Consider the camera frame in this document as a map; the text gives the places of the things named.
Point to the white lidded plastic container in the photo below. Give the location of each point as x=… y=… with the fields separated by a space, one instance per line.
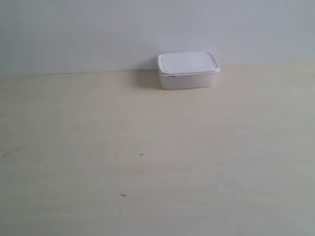
x=187 y=70

